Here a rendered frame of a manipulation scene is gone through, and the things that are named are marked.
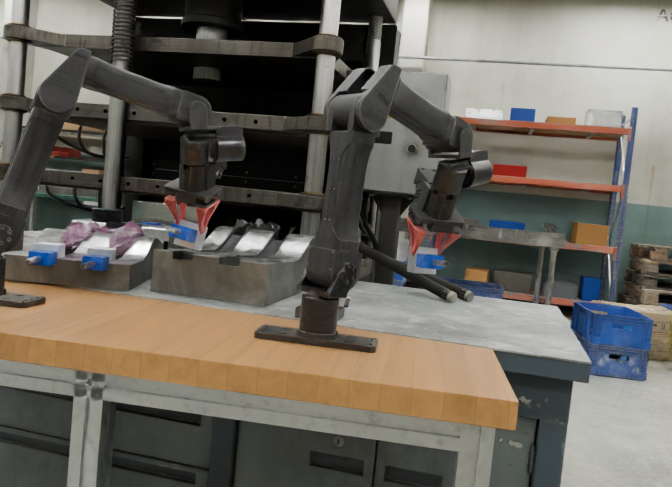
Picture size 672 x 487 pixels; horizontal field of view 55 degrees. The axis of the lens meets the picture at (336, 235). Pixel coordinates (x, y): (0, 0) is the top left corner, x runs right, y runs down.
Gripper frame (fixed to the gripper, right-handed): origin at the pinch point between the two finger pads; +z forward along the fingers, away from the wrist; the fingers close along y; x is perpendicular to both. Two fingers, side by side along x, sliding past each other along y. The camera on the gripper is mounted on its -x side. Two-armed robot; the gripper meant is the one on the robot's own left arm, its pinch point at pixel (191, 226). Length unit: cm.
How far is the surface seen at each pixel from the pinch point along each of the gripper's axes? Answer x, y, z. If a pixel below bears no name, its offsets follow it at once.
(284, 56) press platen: -95, 22, -21
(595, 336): -310, -137, 164
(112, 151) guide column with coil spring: -71, 73, 18
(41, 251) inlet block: 16.2, 25.0, 6.2
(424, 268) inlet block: -9, -49, -1
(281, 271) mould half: -5.3, -19.4, 7.5
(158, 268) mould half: 5.4, 4.4, 9.0
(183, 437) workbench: 17.2, -10.0, 39.9
